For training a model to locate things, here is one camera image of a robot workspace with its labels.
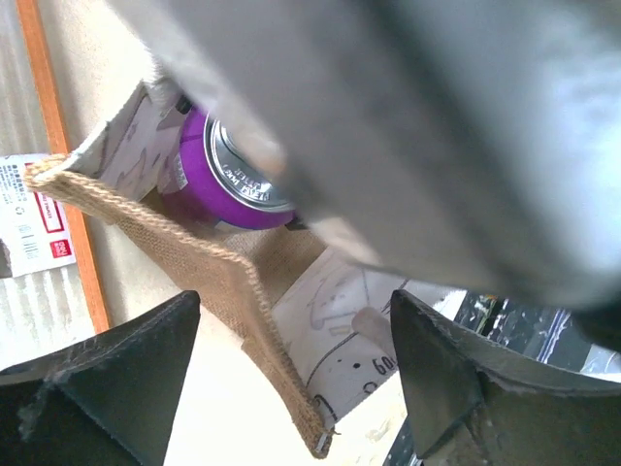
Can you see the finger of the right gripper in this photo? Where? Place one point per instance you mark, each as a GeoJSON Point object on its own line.
{"type": "Point", "coordinates": [468, 143]}

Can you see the canvas jute tote bag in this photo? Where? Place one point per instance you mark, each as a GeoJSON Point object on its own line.
{"type": "Point", "coordinates": [294, 304]}

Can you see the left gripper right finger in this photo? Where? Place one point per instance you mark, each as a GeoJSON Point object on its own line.
{"type": "Point", "coordinates": [471, 401]}

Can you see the black aluminium base frame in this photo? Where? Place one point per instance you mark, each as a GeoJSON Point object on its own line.
{"type": "Point", "coordinates": [549, 336]}

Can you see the white red labelled packet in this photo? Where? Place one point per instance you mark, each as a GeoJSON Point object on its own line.
{"type": "Point", "coordinates": [35, 233]}

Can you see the orange wooden shelf rack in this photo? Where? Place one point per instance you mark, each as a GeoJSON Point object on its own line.
{"type": "Point", "coordinates": [52, 309]}

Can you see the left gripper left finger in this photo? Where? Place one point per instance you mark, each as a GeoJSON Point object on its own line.
{"type": "Point", "coordinates": [108, 400]}

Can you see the purple Fanta can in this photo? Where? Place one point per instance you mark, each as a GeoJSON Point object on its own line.
{"type": "Point", "coordinates": [207, 183]}

